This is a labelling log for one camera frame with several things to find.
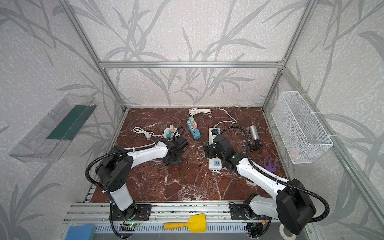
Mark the blue power strip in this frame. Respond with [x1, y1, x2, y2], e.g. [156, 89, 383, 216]
[187, 108, 212, 140]

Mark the white long power strip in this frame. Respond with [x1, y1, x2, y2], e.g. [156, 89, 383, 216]
[209, 103, 238, 173]

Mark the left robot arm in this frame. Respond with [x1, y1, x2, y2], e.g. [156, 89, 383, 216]
[85, 133, 189, 212]

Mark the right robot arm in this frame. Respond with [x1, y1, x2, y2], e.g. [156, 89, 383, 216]
[204, 128, 330, 235]

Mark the silver hair dryer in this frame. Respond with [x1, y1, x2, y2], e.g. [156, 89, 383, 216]
[249, 125, 262, 152]

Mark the purple pink toy rake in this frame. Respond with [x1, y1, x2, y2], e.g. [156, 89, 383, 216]
[264, 157, 278, 173]

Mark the yellow toy shovel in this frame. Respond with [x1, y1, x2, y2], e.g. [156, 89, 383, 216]
[164, 214, 207, 233]

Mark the white tape roll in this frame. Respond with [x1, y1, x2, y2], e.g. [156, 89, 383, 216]
[279, 224, 297, 240]

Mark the blue sponge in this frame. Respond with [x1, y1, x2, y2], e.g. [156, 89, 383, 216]
[65, 225, 96, 240]

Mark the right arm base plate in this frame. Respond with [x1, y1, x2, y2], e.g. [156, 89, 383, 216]
[229, 202, 251, 221]

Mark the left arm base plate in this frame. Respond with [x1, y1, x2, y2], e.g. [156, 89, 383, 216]
[109, 203, 152, 221]

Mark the white wire basket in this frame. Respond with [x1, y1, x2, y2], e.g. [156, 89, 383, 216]
[272, 91, 334, 164]

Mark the aluminium frame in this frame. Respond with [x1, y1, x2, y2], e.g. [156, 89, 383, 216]
[54, 1, 384, 240]

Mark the clear plastic wall shelf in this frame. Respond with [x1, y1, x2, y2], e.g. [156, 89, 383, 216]
[9, 94, 98, 163]

